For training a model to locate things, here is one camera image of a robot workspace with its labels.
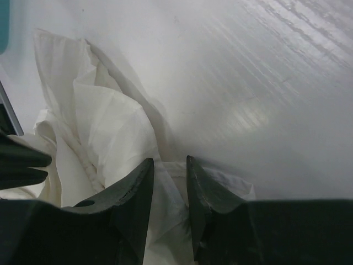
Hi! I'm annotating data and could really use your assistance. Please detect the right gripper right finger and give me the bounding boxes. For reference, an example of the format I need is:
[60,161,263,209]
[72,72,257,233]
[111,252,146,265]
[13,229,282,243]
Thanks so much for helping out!
[186,156,352,264]

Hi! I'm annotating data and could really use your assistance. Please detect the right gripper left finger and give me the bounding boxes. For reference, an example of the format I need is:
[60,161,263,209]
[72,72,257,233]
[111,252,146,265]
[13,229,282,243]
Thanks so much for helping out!
[1,158,154,264]

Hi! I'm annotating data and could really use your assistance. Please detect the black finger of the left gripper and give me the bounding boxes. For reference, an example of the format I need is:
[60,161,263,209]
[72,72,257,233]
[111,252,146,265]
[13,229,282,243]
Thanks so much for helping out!
[1,132,52,190]

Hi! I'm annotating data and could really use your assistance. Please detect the white ruffled skirt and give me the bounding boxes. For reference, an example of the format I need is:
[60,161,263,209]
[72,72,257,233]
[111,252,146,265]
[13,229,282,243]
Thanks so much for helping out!
[0,27,256,265]

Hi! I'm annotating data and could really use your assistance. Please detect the teal plastic bin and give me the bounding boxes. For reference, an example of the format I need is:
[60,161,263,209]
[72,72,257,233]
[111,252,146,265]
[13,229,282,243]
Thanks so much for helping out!
[0,0,10,54]

